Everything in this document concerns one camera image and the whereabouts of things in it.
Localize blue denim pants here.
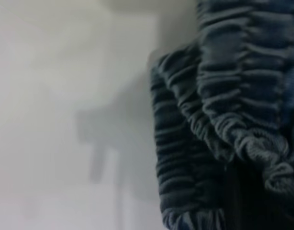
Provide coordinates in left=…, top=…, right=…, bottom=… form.
left=148, top=0, right=294, bottom=230

